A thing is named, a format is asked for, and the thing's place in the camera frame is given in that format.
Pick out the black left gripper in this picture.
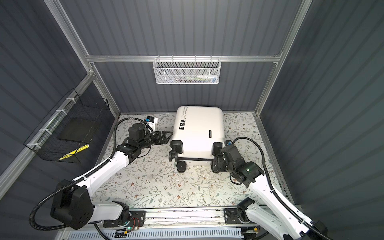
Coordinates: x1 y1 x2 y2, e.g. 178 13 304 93
138 130 172 151

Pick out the white hard-shell suitcase black lining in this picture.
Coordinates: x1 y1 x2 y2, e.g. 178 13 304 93
169 106 229 173

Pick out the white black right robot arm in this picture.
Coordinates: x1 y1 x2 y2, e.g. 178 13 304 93
221 145 329 240

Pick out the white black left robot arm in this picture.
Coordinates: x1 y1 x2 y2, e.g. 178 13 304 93
51 123 173 230

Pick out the floral table mat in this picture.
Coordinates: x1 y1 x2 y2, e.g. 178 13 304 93
92 112 281 209

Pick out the yellow black striped item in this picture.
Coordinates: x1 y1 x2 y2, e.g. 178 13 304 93
59 144 90 161

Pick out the black pad in basket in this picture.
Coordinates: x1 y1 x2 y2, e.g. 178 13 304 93
58 118 100 144

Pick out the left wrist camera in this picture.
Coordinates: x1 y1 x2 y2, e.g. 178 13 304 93
145 116 158 133

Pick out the black left corrugated cable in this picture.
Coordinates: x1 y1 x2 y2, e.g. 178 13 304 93
29 116 151 240

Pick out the black corrugated cable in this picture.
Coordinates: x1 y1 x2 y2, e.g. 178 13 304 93
232 136 331 240
29 116 151 240

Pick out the white wire mesh basket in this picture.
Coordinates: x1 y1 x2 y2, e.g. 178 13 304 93
153 60 222 85

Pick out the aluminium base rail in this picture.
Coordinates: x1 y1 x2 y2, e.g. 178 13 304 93
56 205 313 240

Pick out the black wire mesh basket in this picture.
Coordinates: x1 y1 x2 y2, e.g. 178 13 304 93
24 91 110 164

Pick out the black right corrugated cable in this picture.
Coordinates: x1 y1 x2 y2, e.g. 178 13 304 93
232 136 331 240

